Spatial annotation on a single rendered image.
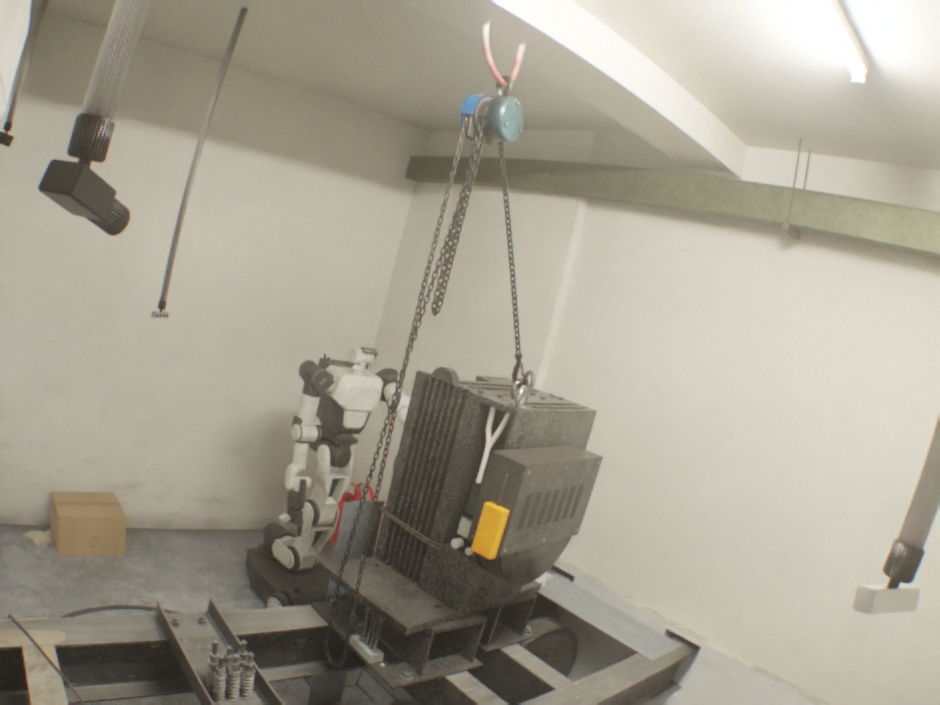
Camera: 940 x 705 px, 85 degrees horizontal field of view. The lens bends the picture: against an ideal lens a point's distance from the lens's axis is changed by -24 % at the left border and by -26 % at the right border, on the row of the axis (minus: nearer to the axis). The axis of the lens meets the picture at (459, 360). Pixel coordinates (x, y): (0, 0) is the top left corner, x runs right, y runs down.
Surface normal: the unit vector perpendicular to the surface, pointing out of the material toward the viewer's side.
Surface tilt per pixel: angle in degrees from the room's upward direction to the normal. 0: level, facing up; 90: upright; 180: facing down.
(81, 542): 90
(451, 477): 90
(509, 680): 90
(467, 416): 90
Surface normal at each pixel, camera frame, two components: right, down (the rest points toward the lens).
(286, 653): 0.63, 0.25
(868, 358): -0.74, -0.10
